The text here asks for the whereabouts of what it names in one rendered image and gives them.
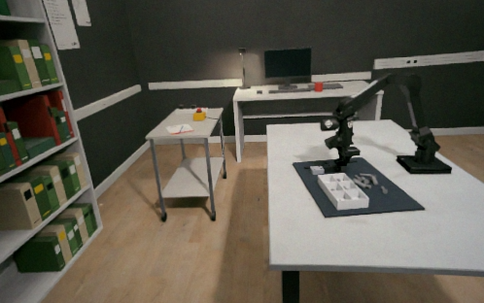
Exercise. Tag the white mounting block with black holes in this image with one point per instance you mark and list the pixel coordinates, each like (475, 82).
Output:
(317, 170)

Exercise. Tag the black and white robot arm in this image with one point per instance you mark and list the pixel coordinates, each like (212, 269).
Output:
(410, 84)

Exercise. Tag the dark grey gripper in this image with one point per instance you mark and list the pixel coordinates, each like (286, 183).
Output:
(348, 152)

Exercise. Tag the white divided parts tray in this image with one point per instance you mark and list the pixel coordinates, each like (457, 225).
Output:
(350, 198)

